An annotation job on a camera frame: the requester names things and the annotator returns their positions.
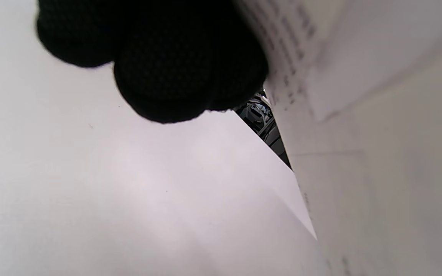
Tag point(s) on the printed worksheet document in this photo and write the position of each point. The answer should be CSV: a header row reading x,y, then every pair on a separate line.
x,y
359,153

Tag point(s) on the person's left hand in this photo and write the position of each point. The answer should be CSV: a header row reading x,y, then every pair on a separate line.
x,y
167,57

